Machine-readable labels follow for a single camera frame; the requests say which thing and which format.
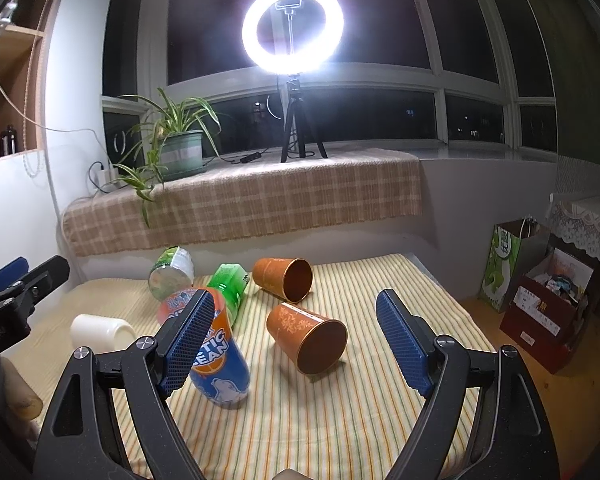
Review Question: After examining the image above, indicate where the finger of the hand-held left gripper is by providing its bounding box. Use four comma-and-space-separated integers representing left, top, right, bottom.
0, 254, 71, 322
0, 257, 30, 302

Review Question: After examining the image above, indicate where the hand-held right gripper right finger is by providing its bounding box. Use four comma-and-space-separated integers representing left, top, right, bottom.
375, 288, 562, 480

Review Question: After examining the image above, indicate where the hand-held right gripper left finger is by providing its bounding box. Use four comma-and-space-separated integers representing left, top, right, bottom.
35, 287, 216, 480

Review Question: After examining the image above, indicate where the orange patterned cup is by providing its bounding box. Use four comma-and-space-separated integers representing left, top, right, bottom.
252, 257, 314, 305
266, 302, 349, 376

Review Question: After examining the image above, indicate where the person's left hand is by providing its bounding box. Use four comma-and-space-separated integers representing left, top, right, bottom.
0, 357, 45, 438

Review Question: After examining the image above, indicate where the orange soda bottle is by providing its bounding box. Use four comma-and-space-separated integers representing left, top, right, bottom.
156, 287, 252, 410

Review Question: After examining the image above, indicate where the green plastic bottle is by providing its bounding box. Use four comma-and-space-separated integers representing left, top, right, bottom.
206, 263, 252, 329

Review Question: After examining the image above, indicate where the striped tablecloth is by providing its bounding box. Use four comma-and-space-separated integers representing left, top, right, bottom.
0, 252, 499, 480

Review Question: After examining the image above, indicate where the white power strip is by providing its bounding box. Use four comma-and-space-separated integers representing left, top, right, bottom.
92, 166, 122, 187

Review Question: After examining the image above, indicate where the green paper bag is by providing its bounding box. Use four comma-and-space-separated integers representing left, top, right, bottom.
477, 218, 551, 314

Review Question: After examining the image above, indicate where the dark thermos bottle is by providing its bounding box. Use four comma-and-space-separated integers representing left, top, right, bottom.
0, 124, 19, 157

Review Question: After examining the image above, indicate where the red cardboard box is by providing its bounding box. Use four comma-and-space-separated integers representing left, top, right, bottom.
499, 247, 599, 376

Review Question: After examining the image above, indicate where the plaid cloth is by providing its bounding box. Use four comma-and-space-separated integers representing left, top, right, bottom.
62, 147, 424, 259

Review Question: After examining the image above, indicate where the potted spider plant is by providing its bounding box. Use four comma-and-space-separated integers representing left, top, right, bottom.
107, 87, 234, 228

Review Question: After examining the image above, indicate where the wooden shelf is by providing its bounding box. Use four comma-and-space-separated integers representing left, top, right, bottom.
0, 0, 72, 166

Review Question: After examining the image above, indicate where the white lace cloth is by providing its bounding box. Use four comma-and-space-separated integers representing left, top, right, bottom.
550, 197, 600, 281

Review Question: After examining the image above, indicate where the black tripod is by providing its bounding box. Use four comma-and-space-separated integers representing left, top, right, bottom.
279, 75, 329, 164

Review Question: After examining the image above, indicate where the white cable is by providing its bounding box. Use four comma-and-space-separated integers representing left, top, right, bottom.
0, 30, 114, 173

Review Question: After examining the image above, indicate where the black cable with switch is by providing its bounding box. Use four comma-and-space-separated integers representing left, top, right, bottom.
202, 147, 291, 165

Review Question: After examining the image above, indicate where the ring light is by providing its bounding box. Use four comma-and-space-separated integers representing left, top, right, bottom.
241, 0, 345, 77

